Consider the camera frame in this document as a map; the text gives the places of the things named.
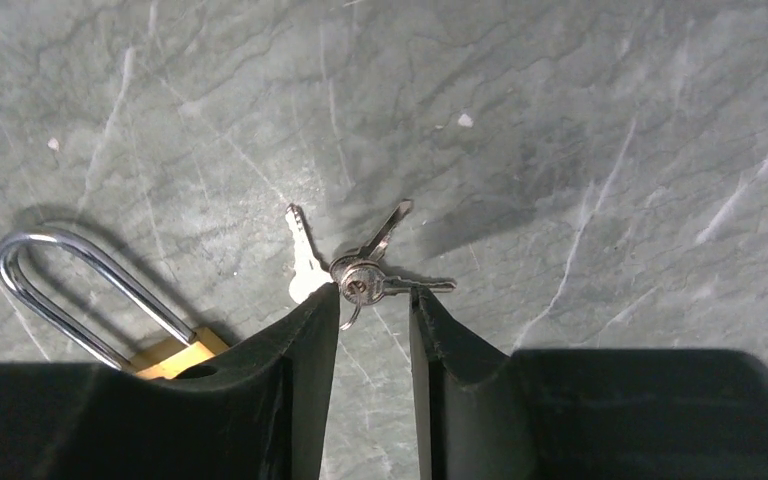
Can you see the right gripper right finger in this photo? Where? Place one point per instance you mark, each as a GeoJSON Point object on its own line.
{"type": "Point", "coordinates": [581, 413]}

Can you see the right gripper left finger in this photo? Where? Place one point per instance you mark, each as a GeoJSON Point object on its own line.
{"type": "Point", "coordinates": [257, 411]}

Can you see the silver key bunch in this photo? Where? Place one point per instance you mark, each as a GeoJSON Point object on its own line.
{"type": "Point", "coordinates": [357, 272]}

